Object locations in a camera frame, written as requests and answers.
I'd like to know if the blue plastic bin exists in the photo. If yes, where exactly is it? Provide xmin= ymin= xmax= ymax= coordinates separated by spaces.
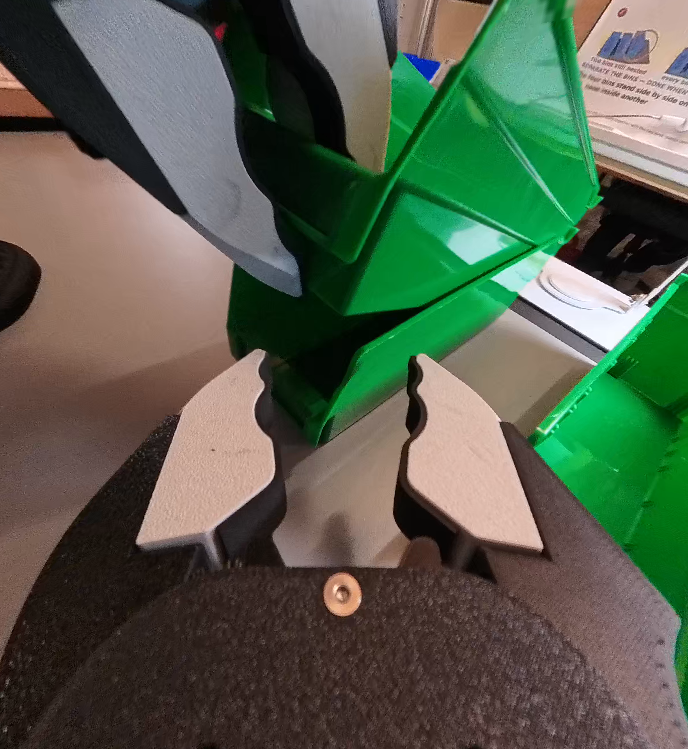
xmin=405 ymin=53 xmax=443 ymax=82

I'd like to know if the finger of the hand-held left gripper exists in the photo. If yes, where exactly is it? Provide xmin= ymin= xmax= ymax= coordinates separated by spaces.
xmin=262 ymin=0 xmax=393 ymax=173
xmin=51 ymin=0 xmax=304 ymax=297

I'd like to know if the wooden-edged side table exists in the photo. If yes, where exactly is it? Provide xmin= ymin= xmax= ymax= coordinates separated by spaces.
xmin=0 ymin=41 xmax=58 ymax=132

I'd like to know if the grey tape strip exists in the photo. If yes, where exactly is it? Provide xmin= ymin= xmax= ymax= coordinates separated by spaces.
xmin=508 ymin=295 xmax=606 ymax=364

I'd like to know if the white display stand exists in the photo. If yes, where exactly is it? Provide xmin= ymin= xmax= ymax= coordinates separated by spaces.
xmin=520 ymin=114 xmax=688 ymax=352

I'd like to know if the green plastic bin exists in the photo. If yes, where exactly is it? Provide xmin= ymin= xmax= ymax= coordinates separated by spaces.
xmin=528 ymin=272 xmax=688 ymax=741
xmin=227 ymin=0 xmax=603 ymax=318
xmin=227 ymin=228 xmax=579 ymax=448

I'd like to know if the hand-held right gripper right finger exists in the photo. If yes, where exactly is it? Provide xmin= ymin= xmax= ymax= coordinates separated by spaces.
xmin=394 ymin=353 xmax=546 ymax=556

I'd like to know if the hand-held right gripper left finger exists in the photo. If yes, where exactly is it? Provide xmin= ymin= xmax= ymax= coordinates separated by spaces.
xmin=136 ymin=349 xmax=287 ymax=554

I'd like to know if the light grey desk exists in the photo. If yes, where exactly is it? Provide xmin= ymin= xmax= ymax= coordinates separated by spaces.
xmin=0 ymin=117 xmax=614 ymax=703

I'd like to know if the printed instruction sheet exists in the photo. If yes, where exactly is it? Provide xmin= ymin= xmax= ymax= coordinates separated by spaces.
xmin=578 ymin=0 xmax=688 ymax=154

